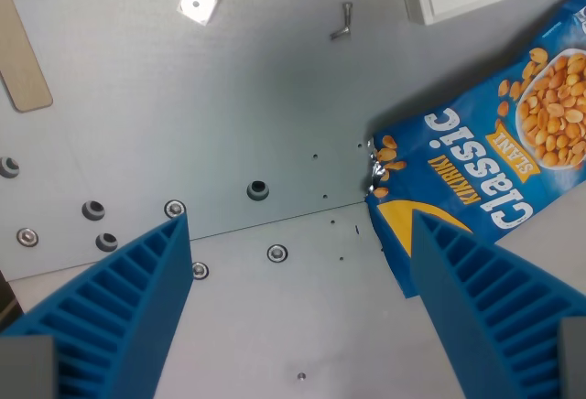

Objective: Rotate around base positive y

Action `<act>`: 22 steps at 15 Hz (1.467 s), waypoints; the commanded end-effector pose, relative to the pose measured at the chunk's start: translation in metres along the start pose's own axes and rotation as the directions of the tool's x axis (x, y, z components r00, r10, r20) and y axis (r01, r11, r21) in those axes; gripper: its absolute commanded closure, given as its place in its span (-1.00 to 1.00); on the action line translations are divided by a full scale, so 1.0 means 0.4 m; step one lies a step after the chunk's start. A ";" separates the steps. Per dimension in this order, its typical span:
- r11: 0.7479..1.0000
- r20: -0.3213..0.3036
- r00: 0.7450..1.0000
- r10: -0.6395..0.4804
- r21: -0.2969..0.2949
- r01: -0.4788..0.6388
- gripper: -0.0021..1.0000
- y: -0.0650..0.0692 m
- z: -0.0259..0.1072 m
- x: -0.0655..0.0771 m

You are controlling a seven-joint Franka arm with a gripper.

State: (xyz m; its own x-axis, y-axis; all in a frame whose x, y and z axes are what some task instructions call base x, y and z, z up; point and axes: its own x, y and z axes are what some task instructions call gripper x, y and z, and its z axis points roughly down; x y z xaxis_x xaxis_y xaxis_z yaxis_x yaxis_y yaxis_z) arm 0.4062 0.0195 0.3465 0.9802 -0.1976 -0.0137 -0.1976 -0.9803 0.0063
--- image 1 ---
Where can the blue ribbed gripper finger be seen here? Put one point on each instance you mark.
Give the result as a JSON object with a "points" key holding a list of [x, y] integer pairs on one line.
{"points": [[137, 289], [480, 298]]}

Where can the grey rubber grommet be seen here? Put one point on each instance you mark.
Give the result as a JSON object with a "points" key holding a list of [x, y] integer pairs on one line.
{"points": [[8, 167], [257, 190], [93, 210], [106, 241]]}

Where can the silver socket head screw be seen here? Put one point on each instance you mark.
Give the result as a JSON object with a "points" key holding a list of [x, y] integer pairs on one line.
{"points": [[175, 209], [278, 253], [27, 237], [199, 270]]}

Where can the blue peanut snack bag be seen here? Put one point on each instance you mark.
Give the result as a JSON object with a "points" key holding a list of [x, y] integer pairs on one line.
{"points": [[494, 156]]}

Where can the light wooden strip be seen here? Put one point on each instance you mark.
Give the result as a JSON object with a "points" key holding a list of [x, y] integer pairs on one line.
{"points": [[20, 60]]}

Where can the small metal bolt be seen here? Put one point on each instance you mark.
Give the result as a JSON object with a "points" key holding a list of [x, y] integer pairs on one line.
{"points": [[344, 21]]}

